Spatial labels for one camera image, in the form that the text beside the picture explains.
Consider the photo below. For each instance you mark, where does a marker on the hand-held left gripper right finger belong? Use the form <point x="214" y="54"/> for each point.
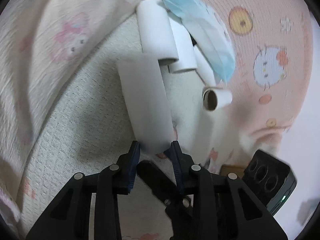
<point x="178" y="170"/>

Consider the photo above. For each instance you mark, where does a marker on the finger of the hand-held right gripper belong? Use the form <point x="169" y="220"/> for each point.
<point x="157" y="177"/>

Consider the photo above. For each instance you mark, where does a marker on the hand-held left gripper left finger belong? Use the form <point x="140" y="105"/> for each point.
<point x="135" y="160"/>

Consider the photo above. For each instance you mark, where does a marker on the brown cardboard box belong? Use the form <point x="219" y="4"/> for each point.
<point x="233" y="170"/>

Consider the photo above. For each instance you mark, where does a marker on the large white paper roll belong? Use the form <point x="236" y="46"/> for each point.
<point x="145" y="100"/>

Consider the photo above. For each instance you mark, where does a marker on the pink cartoon printed blanket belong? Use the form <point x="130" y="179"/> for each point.
<point x="275" y="100"/>

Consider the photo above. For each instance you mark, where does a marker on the pile of white paper rolls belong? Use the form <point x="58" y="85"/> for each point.
<point x="155" y="30"/>

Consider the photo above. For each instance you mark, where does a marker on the blue tissue pack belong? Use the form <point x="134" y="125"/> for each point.
<point x="200" y="30"/>

